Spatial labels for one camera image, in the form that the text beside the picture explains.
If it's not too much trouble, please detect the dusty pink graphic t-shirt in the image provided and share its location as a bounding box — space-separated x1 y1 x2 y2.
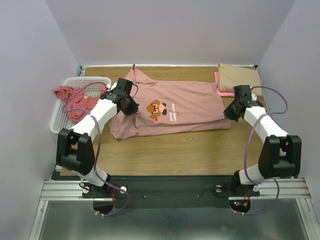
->
109 65 231 140

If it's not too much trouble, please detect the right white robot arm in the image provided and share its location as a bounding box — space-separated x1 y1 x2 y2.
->
223 85 302 195

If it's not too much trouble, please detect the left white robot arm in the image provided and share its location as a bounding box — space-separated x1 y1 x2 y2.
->
56 78 139 197

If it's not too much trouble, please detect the folded tan t-shirt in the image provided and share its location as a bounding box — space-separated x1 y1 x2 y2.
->
218 63 262 93

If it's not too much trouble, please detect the folded bright pink t-shirt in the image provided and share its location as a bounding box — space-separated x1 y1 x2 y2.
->
214 71 235 98

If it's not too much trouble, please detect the red crumpled t-shirt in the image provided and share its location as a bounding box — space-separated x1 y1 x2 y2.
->
53 84 109 112

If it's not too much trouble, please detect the white plastic laundry basket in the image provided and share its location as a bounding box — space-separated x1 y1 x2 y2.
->
50 76 112 134

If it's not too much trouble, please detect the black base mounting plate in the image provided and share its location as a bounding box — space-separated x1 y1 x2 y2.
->
79 175 260 210

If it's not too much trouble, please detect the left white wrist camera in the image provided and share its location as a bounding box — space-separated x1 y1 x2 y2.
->
105 84 112 91

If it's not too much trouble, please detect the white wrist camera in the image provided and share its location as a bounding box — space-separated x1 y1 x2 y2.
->
105 84 112 91
251 93 258 101

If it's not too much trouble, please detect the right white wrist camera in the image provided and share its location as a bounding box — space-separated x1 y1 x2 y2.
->
251 93 258 101

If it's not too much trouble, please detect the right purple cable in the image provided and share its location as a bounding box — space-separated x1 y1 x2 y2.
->
232 85 288 216

